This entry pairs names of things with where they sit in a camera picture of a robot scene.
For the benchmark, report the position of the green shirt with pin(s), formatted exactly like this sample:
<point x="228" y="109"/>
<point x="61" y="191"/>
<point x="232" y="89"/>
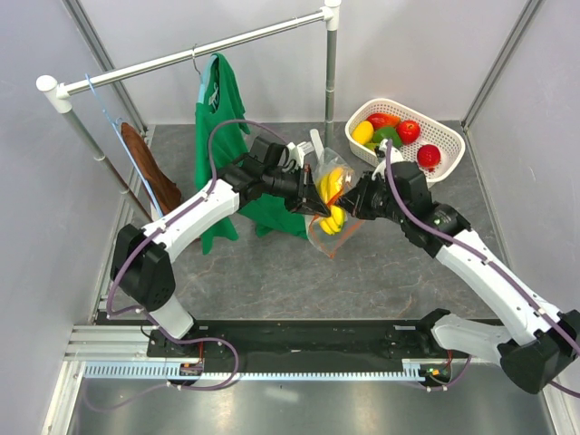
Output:
<point x="224" y="144"/>

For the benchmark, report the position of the red pomegranate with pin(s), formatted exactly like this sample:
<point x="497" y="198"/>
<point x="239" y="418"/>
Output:
<point x="428" y="157"/>

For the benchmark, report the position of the green bell pepper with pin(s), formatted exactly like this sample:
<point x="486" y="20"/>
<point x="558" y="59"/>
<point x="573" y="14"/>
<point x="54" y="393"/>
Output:
<point x="385" y="133"/>

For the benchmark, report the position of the white clothes rack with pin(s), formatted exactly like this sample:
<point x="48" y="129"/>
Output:
<point x="59" y="94"/>

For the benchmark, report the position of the clear zip top bag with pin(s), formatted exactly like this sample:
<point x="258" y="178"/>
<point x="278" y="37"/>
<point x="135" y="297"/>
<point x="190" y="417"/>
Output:
<point x="329" y="245"/>

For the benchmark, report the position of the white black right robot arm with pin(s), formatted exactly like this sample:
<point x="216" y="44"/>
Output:
<point x="535" y="341"/>

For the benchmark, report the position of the red apple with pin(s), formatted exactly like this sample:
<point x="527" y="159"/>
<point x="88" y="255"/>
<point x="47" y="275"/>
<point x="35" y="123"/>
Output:
<point x="408" y="131"/>

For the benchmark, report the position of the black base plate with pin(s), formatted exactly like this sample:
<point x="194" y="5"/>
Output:
<point x="292" y="347"/>

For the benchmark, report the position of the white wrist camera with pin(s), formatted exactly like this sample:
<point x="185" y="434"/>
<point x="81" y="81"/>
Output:
<point x="387" y="153"/>
<point x="300" y="155"/>

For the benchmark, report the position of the light blue hanger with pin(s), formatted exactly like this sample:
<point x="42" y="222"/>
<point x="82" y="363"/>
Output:
<point x="116" y="125"/>

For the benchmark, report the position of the blue shirt hanger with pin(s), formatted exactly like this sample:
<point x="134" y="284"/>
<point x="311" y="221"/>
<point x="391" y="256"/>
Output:
<point x="209" y="83"/>

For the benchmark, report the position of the yellow lemon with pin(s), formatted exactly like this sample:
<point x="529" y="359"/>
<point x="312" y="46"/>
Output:
<point x="363" y="132"/>

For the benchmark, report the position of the brown towel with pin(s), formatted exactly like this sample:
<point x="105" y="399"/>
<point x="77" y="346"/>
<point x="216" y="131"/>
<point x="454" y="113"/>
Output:
<point x="168" y="194"/>

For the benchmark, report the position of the aluminium frame rail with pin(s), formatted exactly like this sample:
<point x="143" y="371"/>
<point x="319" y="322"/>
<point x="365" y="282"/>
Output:
<point x="114" y="340"/>

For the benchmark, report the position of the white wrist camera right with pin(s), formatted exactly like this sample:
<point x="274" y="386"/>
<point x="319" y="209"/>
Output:
<point x="387" y="153"/>

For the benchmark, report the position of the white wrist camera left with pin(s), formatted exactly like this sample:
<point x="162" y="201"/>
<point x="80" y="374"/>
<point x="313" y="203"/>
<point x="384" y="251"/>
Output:
<point x="300" y="155"/>

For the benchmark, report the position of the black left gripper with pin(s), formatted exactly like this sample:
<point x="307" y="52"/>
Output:
<point x="314" y="203"/>

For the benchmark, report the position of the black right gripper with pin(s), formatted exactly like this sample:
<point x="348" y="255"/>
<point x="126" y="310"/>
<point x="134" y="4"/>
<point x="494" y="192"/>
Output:
<point x="354" y="199"/>

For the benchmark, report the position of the slotted cable duct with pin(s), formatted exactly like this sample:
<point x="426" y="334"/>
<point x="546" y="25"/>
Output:
<point x="181" y="371"/>

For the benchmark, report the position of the yellow banana bunch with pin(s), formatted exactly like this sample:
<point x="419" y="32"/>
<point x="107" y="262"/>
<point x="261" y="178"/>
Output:
<point x="330" y="187"/>

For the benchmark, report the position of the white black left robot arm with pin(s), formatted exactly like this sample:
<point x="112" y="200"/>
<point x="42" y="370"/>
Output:
<point x="143" y="257"/>

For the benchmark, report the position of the white plastic basket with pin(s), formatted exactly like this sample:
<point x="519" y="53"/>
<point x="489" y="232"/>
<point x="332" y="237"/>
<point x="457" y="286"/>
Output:
<point x="450" y="144"/>

